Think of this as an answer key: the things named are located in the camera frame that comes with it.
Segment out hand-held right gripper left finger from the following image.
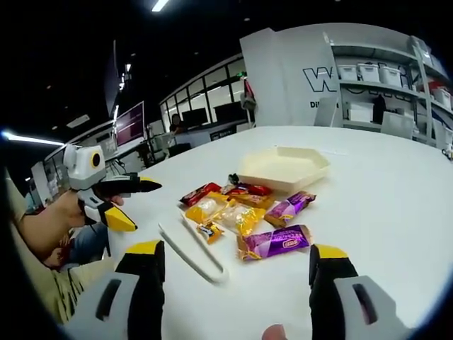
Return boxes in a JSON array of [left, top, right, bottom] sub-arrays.
[[65, 239, 166, 340]]

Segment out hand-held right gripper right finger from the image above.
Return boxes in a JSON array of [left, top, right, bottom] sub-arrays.
[[308, 244, 415, 340]]

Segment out white food tongs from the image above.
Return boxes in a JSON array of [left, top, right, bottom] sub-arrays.
[[158, 208, 230, 284]]

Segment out red snack bar packet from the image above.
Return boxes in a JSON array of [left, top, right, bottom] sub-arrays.
[[178, 181, 223, 208], [222, 182, 274, 210]]

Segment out yellow bread snack packet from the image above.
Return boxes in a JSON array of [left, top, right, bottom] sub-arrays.
[[217, 205, 267, 237], [184, 191, 236, 224]]

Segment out purple wafer snack packet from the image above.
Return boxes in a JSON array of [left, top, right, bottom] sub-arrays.
[[236, 224, 314, 262], [263, 190, 318, 229]]

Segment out small orange candy packet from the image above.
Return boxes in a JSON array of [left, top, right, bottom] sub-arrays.
[[196, 221, 226, 245]]

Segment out cream hexagonal food container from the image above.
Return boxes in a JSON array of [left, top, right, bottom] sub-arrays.
[[236, 145, 331, 194]]

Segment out person's left hand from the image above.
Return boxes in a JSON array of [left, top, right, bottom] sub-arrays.
[[58, 193, 125, 230]]

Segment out person's right hand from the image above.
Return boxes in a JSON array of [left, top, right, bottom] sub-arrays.
[[262, 324, 288, 340]]

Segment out person's legs in jeans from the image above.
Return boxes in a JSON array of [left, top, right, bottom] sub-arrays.
[[42, 222, 116, 266]]

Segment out ceiling light strip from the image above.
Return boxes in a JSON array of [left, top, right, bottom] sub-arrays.
[[1, 130, 67, 147]]

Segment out purple display screen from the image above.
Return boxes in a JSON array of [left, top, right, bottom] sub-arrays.
[[115, 101, 146, 148]]

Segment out black computer monitor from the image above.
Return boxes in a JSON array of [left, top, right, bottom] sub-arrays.
[[213, 101, 246, 124], [180, 107, 209, 129]]

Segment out beige clothing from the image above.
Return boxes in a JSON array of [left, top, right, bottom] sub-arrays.
[[5, 169, 117, 325]]

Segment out grey storage shelf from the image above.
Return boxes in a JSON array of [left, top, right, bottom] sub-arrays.
[[323, 31, 453, 148]]

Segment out white storage bin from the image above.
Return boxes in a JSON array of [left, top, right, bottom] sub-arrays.
[[378, 65, 403, 86], [336, 64, 358, 81], [357, 62, 382, 83]]

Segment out white printed partition wall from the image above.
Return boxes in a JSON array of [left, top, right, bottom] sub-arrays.
[[239, 23, 413, 128]]

